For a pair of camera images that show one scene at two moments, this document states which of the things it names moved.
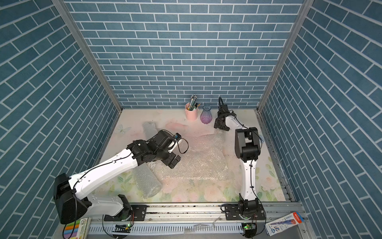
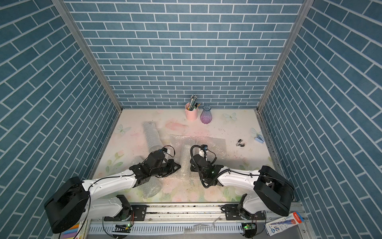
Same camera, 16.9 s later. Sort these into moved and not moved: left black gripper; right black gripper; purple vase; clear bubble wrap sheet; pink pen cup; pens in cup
Moved: left black gripper; right black gripper
Not moved: clear bubble wrap sheet; purple vase; pink pen cup; pens in cup
